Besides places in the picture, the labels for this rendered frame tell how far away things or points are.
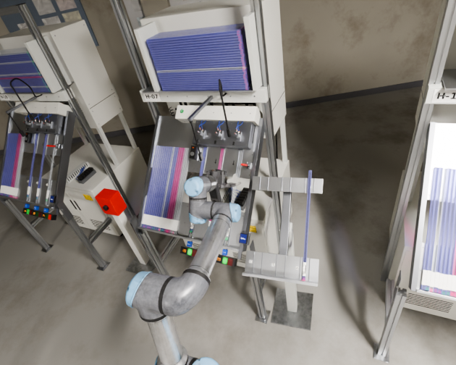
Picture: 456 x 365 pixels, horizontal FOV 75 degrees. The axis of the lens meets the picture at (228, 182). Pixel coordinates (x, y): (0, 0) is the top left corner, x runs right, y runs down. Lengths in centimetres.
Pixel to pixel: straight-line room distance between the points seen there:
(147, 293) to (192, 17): 133
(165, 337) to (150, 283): 23
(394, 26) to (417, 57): 55
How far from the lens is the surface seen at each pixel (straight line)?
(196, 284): 97
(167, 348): 120
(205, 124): 170
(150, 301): 99
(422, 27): 473
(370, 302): 228
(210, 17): 170
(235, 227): 159
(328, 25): 427
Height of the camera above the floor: 195
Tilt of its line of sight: 38 degrees down
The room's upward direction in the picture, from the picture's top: 13 degrees counter-clockwise
